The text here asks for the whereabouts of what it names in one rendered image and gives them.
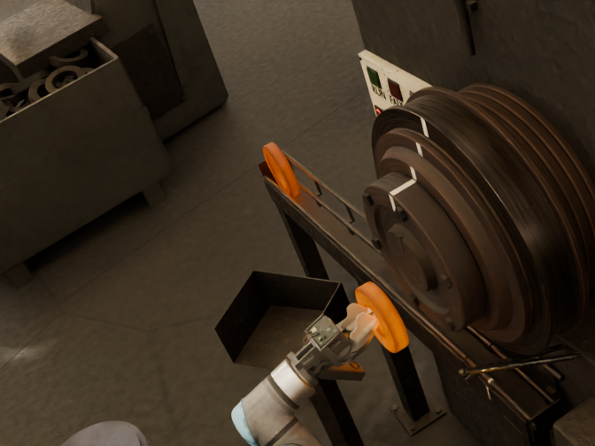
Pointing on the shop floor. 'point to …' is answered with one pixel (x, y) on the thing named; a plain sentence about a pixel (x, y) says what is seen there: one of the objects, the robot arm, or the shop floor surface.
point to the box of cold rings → (71, 153)
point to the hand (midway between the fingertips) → (378, 311)
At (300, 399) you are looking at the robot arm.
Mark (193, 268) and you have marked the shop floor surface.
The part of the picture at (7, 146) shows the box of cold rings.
